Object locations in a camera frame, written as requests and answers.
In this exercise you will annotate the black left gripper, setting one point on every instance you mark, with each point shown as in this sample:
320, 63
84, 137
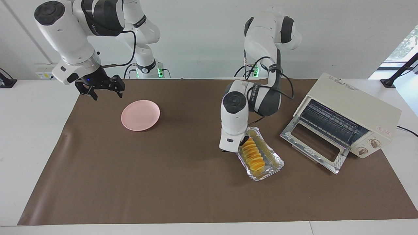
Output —
244, 141

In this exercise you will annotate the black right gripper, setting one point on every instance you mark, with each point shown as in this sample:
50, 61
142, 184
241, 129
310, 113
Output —
98, 81

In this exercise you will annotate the sliced yellow bread loaf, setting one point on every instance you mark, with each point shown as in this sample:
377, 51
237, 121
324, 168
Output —
254, 156

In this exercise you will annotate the aluminium foil tray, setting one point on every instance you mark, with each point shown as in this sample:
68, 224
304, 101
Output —
274, 163

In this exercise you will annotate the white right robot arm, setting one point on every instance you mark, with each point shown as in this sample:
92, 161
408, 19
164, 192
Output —
65, 32

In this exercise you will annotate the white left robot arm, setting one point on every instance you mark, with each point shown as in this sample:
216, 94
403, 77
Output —
233, 124

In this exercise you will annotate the glass oven door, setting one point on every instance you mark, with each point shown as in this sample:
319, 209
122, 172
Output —
339, 161

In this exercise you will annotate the beige oven control knob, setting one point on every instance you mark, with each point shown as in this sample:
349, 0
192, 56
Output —
374, 143
362, 150

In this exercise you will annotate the cream white toaster oven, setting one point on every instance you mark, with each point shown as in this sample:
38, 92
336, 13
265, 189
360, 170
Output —
359, 104

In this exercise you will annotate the pink round plate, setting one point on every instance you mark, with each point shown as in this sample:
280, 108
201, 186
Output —
140, 116

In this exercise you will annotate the brown table mat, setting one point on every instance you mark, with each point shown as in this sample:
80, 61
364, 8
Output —
163, 179

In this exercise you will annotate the window with greenery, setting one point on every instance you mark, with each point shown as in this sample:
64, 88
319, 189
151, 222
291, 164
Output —
408, 42

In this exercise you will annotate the white wall socket strip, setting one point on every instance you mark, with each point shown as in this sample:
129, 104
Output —
44, 73

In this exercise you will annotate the black clamp bracket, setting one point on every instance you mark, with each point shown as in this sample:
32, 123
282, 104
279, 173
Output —
6, 83

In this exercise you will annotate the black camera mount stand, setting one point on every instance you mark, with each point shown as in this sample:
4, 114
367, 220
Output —
388, 82

